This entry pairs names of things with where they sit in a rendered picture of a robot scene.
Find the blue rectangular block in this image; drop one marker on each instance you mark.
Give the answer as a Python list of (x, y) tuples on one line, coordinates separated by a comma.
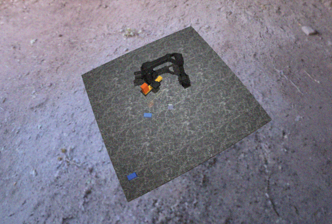
[(147, 115)]

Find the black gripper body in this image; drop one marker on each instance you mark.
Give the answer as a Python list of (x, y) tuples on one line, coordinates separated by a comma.
[(155, 84)]

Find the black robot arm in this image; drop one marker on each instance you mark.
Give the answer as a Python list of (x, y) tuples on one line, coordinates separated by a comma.
[(147, 68)]

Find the blue rectangular bar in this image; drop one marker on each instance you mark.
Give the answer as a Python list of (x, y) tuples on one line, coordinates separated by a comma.
[(132, 176)]

